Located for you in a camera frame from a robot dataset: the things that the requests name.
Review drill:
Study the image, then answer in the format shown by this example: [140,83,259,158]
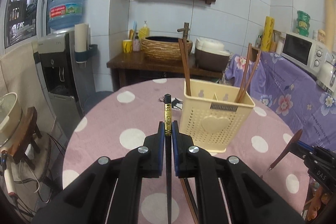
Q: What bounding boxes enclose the stacked green bowls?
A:
[295,11,310,37]

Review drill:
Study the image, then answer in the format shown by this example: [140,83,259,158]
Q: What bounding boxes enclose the cream plastic utensil holder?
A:
[179,79,255,153]

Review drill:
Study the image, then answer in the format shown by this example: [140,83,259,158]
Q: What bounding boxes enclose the yellow soap bottle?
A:
[138,21,150,42]

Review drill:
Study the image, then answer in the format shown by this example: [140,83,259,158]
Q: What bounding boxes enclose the dark wooden counter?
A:
[106,52,224,92]

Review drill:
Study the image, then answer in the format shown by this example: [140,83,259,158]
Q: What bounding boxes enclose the right hand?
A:
[306,184,332,221]

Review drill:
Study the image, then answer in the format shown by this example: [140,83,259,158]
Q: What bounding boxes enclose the yellow mug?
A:
[122,39,133,53]

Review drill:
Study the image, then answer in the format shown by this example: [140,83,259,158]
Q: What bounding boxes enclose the wooden stool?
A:
[9,106,42,164]

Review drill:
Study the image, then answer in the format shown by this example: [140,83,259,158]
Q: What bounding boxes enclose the brown wooden chopstick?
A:
[180,178,199,224]
[239,50,262,103]

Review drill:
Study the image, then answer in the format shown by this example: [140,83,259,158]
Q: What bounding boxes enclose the woven basin sink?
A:
[141,36,182,61]

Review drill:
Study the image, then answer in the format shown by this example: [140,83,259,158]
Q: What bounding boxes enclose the white paper cup stack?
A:
[75,23,88,53]

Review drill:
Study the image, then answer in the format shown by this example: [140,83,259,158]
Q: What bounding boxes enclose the brass faucet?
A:
[177,22,190,40]

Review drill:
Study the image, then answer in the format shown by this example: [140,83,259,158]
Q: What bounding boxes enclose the yellow roll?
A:
[261,16,274,52]

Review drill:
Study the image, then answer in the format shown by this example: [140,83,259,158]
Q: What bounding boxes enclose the purple floral cloth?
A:
[222,52,336,151]

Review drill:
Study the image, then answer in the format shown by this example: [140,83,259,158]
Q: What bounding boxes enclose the white brown rice cooker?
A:
[195,37,231,72]

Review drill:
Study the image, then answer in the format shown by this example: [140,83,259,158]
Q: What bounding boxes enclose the brown chopstick in holder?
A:
[235,43,252,103]
[178,39,191,96]
[182,39,190,83]

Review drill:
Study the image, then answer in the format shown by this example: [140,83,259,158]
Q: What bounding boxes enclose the white microwave oven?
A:
[281,32,330,77]

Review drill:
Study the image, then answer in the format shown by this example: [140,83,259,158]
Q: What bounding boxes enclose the dark wooden spoon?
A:
[260,129,302,178]

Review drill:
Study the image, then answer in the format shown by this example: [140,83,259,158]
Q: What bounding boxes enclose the blue water jug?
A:
[48,0,84,30]

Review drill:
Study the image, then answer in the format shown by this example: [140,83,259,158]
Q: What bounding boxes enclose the black gold-banded chopstick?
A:
[164,94,172,224]

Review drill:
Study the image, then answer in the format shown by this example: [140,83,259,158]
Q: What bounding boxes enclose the water dispenser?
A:
[35,31,99,119]

